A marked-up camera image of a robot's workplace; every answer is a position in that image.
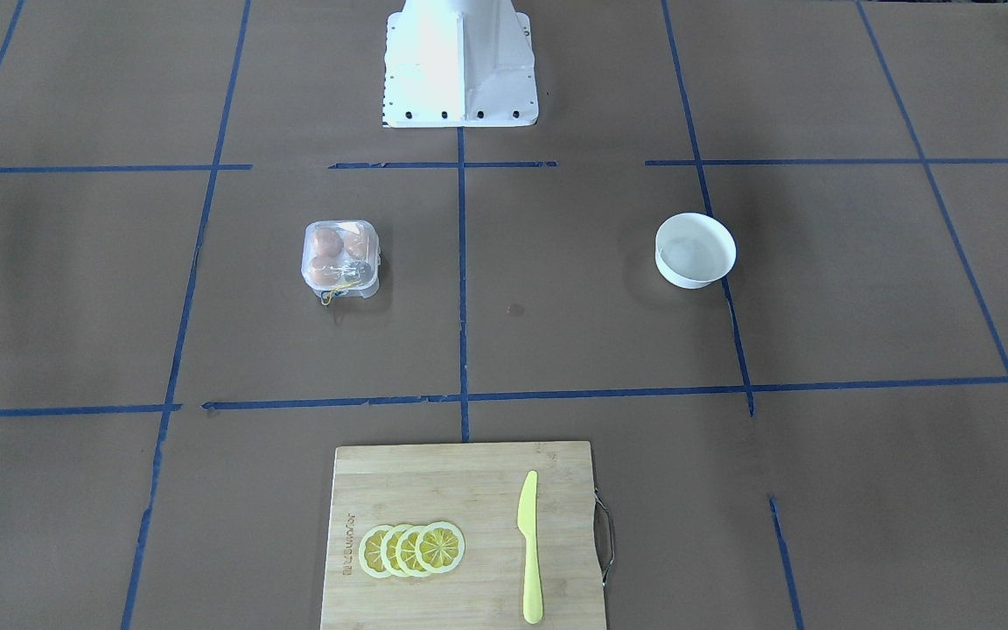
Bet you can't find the back lemon slice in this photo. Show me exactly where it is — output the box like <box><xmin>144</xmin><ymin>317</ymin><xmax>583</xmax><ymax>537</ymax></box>
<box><xmin>357</xmin><ymin>525</ymin><xmax>395</xmax><ymax>579</ymax></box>

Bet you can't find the white ceramic bowl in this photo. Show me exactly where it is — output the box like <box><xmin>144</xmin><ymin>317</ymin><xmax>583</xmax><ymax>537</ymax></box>
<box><xmin>654</xmin><ymin>213</ymin><xmax>739</xmax><ymax>290</ymax></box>

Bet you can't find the wooden cutting board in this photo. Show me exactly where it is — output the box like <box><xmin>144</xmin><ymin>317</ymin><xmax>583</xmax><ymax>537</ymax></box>
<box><xmin>319</xmin><ymin>440</ymin><xmax>607</xmax><ymax>629</ymax></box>

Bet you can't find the front lemon slice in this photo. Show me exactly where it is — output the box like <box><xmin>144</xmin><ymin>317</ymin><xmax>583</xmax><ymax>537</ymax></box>
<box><xmin>415</xmin><ymin>521</ymin><xmax>466</xmax><ymax>575</ymax></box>

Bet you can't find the yellow plastic knife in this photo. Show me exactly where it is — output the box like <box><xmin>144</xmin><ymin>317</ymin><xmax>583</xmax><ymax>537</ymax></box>
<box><xmin>516</xmin><ymin>470</ymin><xmax>544</xmax><ymax>625</ymax></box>

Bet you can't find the lemon slice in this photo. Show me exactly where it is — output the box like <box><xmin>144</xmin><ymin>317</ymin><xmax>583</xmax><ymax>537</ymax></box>
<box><xmin>393</xmin><ymin>525</ymin><xmax>435</xmax><ymax>578</ymax></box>
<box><xmin>380</xmin><ymin>523</ymin><xmax>411</xmax><ymax>578</ymax></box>
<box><xmin>415</xmin><ymin>521</ymin><xmax>466</xmax><ymax>575</ymax></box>
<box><xmin>357</xmin><ymin>525</ymin><xmax>395</xmax><ymax>579</ymax></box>

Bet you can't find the brown egg in box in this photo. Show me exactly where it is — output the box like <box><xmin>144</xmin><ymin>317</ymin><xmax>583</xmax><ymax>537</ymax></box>
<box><xmin>308</xmin><ymin>255</ymin><xmax>343</xmax><ymax>288</ymax></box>
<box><xmin>311</xmin><ymin>227</ymin><xmax>344</xmax><ymax>258</ymax></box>

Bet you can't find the brown egg in box rear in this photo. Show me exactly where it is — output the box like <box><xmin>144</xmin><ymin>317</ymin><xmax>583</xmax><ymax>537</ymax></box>
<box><xmin>311</xmin><ymin>227</ymin><xmax>344</xmax><ymax>258</ymax></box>

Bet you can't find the brown egg in box front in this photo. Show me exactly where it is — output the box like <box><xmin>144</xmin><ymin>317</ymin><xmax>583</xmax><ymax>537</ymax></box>
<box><xmin>308</xmin><ymin>255</ymin><xmax>343</xmax><ymax>288</ymax></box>

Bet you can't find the brown egg from bowl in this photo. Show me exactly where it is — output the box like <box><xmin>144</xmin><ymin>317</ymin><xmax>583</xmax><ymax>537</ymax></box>
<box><xmin>341</xmin><ymin>231</ymin><xmax>373</xmax><ymax>262</ymax></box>

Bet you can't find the clear plastic egg box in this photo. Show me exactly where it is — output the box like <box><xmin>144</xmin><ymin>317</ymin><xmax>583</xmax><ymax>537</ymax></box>
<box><xmin>300</xmin><ymin>220</ymin><xmax>382</xmax><ymax>307</ymax></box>

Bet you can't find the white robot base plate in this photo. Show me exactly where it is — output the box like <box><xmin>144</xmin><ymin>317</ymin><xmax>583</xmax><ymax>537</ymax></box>
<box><xmin>381</xmin><ymin>1</ymin><xmax>540</xmax><ymax>129</ymax></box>

